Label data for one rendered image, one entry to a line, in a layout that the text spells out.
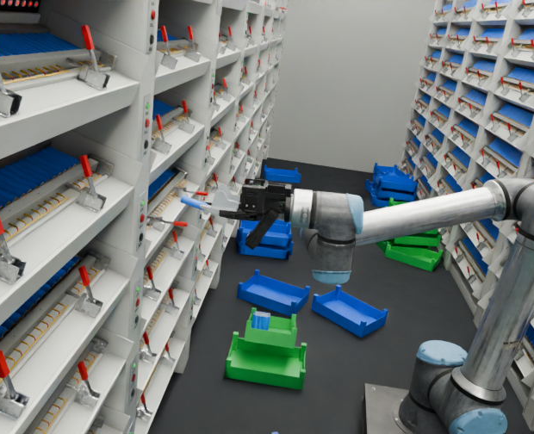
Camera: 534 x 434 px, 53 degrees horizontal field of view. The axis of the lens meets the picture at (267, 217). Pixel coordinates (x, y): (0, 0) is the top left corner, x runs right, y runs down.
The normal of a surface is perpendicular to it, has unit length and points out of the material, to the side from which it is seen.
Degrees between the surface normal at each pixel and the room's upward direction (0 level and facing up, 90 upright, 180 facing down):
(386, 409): 2
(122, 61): 90
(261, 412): 0
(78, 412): 18
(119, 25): 90
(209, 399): 0
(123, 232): 90
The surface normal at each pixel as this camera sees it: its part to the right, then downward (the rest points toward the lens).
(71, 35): -0.09, 0.33
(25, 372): 0.42, -0.84
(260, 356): 0.13, -0.93
